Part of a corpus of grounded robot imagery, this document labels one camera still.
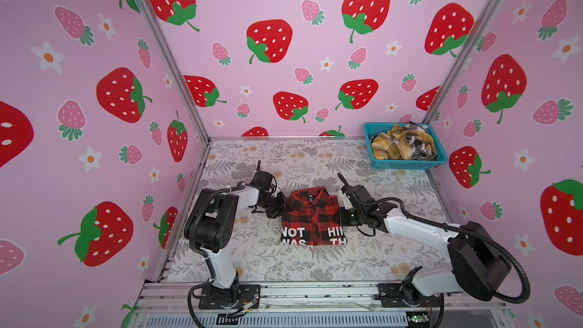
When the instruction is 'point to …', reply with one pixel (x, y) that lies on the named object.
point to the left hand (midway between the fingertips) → (293, 209)
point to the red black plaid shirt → (313, 218)
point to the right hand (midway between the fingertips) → (332, 217)
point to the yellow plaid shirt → (409, 141)
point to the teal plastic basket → (373, 128)
